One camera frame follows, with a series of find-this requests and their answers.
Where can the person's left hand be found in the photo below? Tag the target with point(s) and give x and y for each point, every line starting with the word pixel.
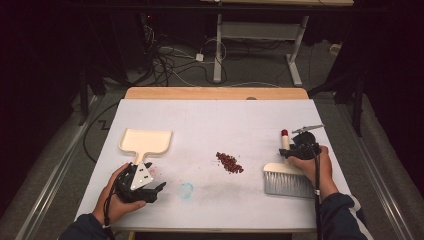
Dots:
pixel 111 203

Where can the person's right hand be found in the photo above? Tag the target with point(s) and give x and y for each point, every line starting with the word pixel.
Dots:
pixel 321 173

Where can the cream brush with grey bristles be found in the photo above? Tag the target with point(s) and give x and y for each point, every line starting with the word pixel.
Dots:
pixel 286 183

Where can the red and green beans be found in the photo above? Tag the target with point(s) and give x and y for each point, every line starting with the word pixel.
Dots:
pixel 229 162

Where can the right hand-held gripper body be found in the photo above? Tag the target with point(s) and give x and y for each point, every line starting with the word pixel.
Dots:
pixel 305 148

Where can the metal floor rail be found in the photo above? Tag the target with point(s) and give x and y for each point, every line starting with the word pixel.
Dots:
pixel 50 196
pixel 383 193

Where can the black metal stand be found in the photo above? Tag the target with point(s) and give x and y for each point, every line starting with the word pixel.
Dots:
pixel 83 100
pixel 357 106

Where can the white power adapter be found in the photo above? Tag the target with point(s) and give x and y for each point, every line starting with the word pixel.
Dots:
pixel 199 57

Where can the white table frame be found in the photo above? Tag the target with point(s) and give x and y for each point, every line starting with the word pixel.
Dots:
pixel 260 30

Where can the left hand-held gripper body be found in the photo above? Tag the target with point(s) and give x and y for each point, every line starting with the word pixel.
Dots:
pixel 136 195

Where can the cream plastic dustpan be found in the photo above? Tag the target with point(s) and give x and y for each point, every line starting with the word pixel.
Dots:
pixel 146 141

